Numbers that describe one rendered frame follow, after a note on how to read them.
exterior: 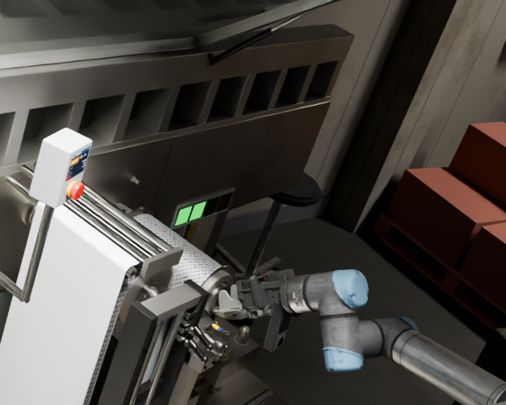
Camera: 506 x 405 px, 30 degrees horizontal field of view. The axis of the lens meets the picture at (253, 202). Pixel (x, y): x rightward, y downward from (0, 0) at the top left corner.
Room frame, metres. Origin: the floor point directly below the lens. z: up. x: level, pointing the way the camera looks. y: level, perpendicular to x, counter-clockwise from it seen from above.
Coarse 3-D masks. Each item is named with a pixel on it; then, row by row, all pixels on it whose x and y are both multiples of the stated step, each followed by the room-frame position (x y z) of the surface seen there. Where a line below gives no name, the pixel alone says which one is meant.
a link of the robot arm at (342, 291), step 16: (336, 272) 1.60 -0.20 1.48; (352, 272) 1.58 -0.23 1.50; (304, 288) 1.59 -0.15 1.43; (320, 288) 1.58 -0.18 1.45; (336, 288) 1.56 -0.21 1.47; (352, 288) 1.55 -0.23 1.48; (368, 288) 1.60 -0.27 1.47; (320, 304) 1.57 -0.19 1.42; (336, 304) 1.55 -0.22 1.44; (352, 304) 1.55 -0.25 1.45
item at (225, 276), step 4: (136, 216) 1.83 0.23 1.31; (224, 272) 1.74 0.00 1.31; (216, 276) 1.72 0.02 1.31; (220, 276) 1.72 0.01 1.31; (224, 276) 1.73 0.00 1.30; (228, 276) 1.74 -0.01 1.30; (212, 280) 1.70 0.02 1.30; (216, 280) 1.70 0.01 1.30; (220, 280) 1.72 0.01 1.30; (224, 280) 1.73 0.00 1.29; (228, 280) 1.75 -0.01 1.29; (232, 280) 1.77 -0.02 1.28; (208, 284) 1.69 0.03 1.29; (212, 284) 1.70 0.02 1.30; (216, 284) 1.71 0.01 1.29; (228, 284) 1.76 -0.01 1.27; (232, 284) 1.77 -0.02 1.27; (208, 288) 1.69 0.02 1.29; (212, 288) 1.70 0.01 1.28; (204, 312) 1.70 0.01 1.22; (204, 316) 1.71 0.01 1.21; (208, 316) 1.72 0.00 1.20
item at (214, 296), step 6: (222, 282) 1.73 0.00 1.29; (216, 288) 1.71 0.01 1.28; (222, 288) 1.72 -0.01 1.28; (228, 288) 1.74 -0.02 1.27; (210, 294) 1.70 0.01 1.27; (216, 294) 1.70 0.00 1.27; (210, 300) 1.69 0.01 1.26; (216, 300) 1.71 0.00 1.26; (210, 306) 1.69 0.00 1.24; (210, 312) 1.70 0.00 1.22
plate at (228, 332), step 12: (216, 324) 1.97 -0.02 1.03; (228, 324) 1.98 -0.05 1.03; (228, 336) 1.94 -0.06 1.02; (240, 348) 1.90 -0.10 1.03; (252, 348) 1.92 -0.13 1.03; (228, 360) 1.84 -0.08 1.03; (240, 360) 1.87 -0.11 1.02; (252, 360) 1.93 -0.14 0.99; (204, 372) 1.82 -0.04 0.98; (216, 372) 1.81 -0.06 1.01; (228, 372) 1.84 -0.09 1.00; (216, 384) 1.81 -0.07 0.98
